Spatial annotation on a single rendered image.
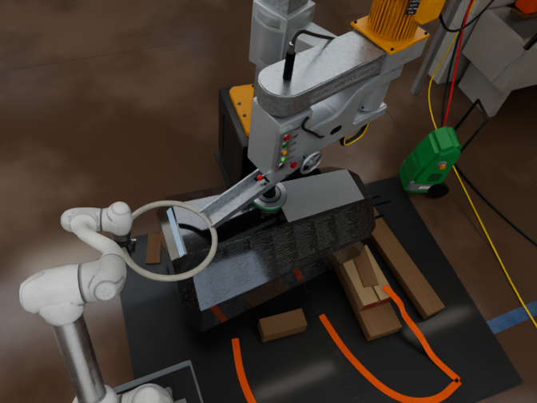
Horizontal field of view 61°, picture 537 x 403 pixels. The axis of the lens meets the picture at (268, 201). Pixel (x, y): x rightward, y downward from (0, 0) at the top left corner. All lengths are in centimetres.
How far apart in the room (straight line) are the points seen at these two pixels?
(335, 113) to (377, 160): 186
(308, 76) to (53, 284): 131
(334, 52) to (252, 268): 122
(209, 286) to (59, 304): 110
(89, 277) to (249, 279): 121
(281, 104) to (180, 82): 272
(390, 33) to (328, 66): 36
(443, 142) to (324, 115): 158
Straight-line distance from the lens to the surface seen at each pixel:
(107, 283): 154
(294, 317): 308
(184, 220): 257
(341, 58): 222
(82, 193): 383
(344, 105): 237
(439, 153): 373
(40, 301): 162
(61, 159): 410
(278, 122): 205
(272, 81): 202
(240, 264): 254
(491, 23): 476
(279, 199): 264
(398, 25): 231
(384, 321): 325
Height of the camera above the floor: 297
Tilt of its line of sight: 54 degrees down
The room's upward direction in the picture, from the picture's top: 9 degrees clockwise
